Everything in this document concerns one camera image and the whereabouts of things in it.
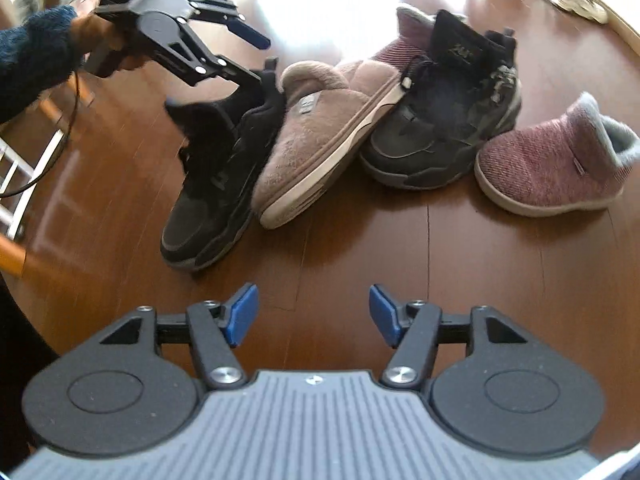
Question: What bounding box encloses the person's left forearm blue sleeve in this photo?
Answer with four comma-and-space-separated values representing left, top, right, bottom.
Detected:
0, 5, 84, 127

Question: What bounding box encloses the pink knitted slipper grey fleece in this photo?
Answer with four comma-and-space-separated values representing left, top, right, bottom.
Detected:
474, 91, 640, 219
370, 4, 471, 72

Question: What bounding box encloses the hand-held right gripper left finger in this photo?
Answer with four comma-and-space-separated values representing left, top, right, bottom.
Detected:
98, 282, 261, 391

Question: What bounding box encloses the person's left hand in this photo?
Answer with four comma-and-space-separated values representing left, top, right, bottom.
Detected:
70, 12, 149, 73

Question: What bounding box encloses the beige fuzzy slipper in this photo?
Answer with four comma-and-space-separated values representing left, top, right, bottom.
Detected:
250, 60, 407, 231

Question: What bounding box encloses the white metal frame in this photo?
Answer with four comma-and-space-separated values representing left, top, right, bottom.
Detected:
0, 129, 67, 242

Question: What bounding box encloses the wooden chair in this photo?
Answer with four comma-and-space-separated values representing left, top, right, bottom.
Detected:
37, 76, 97, 129

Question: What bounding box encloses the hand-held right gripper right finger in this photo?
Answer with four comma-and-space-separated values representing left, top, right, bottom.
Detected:
368, 284, 544, 391

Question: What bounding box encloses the black camouflage high-top sneaker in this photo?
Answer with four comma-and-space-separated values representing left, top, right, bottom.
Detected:
360, 9, 524, 191

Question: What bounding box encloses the black cable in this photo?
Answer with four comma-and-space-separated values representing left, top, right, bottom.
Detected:
0, 71, 81, 198

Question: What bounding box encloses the black low sneaker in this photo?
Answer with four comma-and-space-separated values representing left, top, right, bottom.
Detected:
160, 57, 289, 272

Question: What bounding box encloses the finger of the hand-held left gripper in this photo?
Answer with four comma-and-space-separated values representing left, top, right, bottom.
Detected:
150, 22, 264, 87
190, 0, 272, 50

